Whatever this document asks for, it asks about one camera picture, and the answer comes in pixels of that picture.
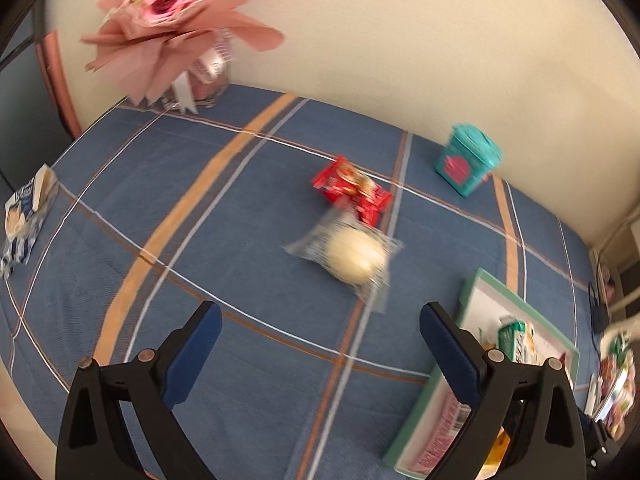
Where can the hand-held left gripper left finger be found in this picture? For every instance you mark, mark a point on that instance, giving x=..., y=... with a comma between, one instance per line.
x=192, y=355

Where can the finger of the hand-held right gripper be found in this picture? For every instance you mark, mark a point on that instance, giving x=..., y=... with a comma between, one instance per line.
x=595, y=440

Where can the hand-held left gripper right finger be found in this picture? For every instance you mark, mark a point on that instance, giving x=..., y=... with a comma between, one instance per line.
x=450, y=355

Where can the green edged cardboard tray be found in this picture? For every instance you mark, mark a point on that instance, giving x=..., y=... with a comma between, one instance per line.
x=487, y=300

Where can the green white cracker packet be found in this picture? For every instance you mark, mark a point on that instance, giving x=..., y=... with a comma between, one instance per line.
x=520, y=342

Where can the pink snack packet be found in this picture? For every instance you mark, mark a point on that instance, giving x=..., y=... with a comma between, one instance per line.
x=440, y=440

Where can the orange cake clear packet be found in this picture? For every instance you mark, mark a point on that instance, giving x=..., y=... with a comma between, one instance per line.
x=497, y=452

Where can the clear white bun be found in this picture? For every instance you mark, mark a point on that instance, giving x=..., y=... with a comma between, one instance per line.
x=352, y=255

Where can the colourful printed container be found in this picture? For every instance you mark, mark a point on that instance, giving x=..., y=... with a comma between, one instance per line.
x=617, y=380

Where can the black power adapter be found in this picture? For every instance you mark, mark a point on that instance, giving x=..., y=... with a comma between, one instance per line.
x=598, y=310

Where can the blue plaid tablecloth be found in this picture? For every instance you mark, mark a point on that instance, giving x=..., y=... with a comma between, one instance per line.
x=200, y=210

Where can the teal toy box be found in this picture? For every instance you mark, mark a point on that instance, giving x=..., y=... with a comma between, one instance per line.
x=460, y=165

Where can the red candy packet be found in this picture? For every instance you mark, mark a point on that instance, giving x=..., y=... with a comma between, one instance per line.
x=345, y=182

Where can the blue white crumpled packet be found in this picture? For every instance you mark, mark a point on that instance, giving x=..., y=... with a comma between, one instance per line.
x=25, y=210

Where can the clear glass vase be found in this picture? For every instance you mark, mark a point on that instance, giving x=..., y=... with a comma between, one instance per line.
x=210, y=85

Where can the dark cabinet pink trim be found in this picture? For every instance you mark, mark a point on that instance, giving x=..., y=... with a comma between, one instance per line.
x=25, y=110

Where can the pink flower bouquet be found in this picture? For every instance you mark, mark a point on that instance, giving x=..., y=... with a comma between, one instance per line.
x=165, y=0

